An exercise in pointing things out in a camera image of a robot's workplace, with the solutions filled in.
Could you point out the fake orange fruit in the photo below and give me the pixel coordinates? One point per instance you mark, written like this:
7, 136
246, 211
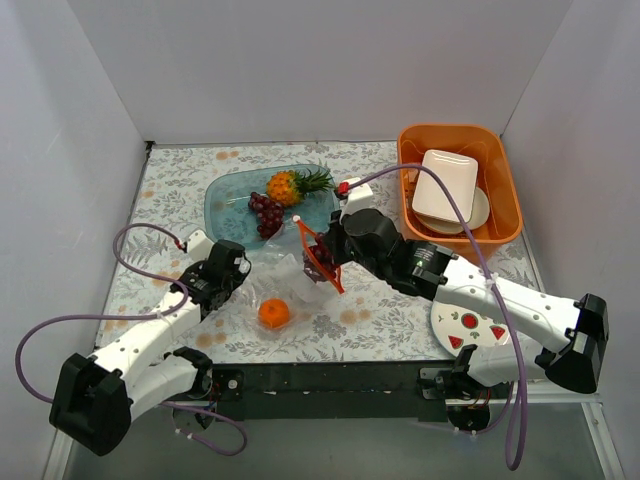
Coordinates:
274, 313

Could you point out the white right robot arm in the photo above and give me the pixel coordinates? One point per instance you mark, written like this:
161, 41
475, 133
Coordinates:
560, 339

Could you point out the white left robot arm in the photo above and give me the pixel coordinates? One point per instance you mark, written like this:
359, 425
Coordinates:
98, 397

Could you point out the white rectangular plate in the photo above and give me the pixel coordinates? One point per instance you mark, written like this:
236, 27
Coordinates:
458, 173

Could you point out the aluminium frame rail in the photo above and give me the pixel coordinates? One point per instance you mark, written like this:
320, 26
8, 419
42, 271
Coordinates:
579, 437

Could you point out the watermelon pattern round plate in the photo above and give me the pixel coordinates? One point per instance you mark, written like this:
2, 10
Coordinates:
455, 327

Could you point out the purple fake grape bunch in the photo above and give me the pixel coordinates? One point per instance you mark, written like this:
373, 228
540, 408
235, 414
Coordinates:
315, 254
269, 214

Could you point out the teal transparent plastic tray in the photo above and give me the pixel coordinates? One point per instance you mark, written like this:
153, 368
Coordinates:
226, 206

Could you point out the fake pineapple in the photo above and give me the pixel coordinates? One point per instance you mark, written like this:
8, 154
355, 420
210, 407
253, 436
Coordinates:
291, 187

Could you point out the cream round plate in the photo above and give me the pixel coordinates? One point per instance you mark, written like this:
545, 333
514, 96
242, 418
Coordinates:
479, 216

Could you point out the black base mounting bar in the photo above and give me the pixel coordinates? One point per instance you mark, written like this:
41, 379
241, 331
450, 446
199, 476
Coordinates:
422, 390

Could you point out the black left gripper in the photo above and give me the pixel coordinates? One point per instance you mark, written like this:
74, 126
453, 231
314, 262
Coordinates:
220, 295

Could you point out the orange plastic basket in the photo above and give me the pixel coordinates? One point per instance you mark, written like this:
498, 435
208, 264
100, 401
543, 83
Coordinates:
494, 178

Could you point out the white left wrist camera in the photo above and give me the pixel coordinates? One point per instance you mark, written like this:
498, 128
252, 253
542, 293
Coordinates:
198, 245

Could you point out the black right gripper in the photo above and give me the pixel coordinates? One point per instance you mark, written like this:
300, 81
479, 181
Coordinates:
331, 241

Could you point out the clear zip top bag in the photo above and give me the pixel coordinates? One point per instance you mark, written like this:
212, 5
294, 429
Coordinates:
277, 272

